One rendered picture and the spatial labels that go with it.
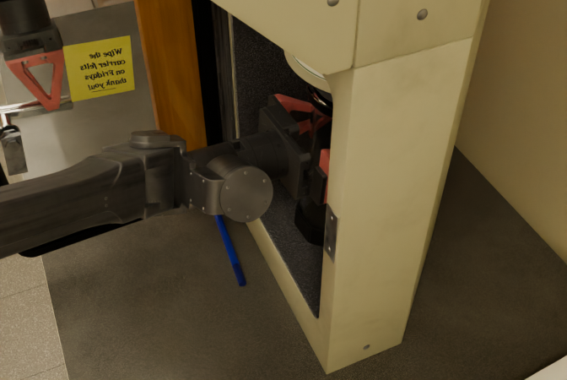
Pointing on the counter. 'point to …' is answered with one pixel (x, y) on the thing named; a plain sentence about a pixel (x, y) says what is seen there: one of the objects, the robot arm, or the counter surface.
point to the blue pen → (230, 251)
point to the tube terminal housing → (390, 145)
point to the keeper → (331, 233)
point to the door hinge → (224, 72)
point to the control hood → (288, 0)
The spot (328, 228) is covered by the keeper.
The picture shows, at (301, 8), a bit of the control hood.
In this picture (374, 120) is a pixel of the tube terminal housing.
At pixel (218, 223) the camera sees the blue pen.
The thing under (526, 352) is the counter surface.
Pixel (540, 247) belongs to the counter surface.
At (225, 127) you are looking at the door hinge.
